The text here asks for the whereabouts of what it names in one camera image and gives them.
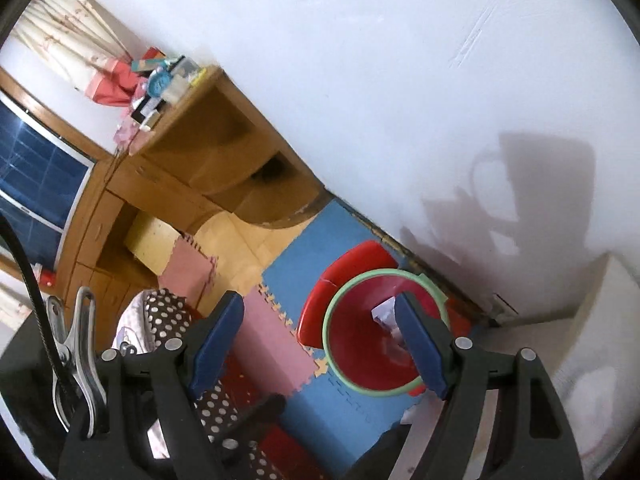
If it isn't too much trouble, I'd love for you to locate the red bin with green rim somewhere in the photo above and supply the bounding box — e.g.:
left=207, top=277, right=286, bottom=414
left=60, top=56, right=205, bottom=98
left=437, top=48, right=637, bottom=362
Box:
left=322, top=268, right=452, bottom=399

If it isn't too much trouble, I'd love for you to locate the red plastic chair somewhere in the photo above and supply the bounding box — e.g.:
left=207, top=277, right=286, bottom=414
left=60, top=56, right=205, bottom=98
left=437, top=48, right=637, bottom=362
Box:
left=296, top=240, right=468, bottom=361

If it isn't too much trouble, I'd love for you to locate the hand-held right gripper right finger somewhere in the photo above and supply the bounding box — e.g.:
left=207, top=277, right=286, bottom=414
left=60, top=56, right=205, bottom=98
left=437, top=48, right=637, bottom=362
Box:
left=394, top=291, right=584, bottom=480

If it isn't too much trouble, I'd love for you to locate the translucent plastic container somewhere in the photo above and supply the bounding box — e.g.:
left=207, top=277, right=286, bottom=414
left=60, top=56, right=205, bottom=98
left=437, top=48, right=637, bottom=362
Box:
left=165, top=77, right=193, bottom=103

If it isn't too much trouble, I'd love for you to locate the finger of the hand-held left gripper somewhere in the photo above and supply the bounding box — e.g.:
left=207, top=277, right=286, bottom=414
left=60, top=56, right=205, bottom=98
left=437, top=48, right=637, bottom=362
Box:
left=207, top=394, right=287, bottom=463

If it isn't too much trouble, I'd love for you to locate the red gift bag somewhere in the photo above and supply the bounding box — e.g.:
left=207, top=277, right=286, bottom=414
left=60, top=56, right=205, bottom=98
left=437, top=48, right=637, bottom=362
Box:
left=85, top=47, right=166, bottom=108

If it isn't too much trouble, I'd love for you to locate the beige patterned curtain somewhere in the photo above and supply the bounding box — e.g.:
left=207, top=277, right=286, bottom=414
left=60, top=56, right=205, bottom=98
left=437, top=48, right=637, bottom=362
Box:
left=10, top=0, right=131, bottom=93

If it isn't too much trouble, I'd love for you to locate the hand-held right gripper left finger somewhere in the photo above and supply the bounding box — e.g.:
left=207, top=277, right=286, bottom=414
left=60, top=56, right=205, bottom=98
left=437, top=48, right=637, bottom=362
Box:
left=59, top=291, right=246, bottom=480

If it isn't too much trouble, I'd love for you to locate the small white box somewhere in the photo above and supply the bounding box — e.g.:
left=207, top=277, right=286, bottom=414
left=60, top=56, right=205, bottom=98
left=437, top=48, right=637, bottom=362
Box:
left=131, top=107, right=163, bottom=131

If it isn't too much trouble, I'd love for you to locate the metal spring clip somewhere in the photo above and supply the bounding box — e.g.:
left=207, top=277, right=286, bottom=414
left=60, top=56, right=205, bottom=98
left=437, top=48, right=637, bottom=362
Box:
left=45, top=286, right=108, bottom=438

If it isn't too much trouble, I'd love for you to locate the pink patterned box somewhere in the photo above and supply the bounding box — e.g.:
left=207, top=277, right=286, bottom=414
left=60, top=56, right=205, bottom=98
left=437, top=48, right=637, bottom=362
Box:
left=114, top=120, right=141, bottom=146

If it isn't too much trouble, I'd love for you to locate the white paper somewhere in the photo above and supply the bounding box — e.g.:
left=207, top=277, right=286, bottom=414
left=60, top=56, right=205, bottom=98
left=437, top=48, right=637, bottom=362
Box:
left=371, top=297, right=401, bottom=331

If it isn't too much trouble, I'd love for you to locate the black cable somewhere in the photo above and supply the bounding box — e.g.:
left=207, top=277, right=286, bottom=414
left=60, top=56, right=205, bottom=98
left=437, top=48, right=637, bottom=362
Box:
left=0, top=216, right=76, bottom=406

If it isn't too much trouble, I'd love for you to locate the cartoon printed pink cloth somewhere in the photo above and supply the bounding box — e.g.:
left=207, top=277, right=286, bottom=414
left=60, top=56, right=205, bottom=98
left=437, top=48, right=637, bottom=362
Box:
left=112, top=290, right=151, bottom=356

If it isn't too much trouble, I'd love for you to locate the brown polka dot cloth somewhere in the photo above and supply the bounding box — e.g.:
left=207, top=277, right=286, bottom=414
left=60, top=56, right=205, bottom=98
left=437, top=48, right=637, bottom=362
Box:
left=142, top=287, right=301, bottom=480

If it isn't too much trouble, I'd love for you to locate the window with wooden frame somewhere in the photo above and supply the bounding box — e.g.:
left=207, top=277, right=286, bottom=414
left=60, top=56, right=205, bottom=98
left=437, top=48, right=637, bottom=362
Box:
left=0, top=72, right=98, bottom=241

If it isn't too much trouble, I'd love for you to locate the loose pink foam mat tile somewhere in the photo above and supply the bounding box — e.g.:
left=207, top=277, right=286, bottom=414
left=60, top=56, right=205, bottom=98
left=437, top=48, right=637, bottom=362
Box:
left=159, top=232, right=221, bottom=311

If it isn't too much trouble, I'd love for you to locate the red foam mat tile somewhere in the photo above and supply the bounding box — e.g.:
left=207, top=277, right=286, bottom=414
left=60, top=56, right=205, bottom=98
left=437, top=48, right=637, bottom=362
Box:
left=250, top=425, right=331, bottom=480

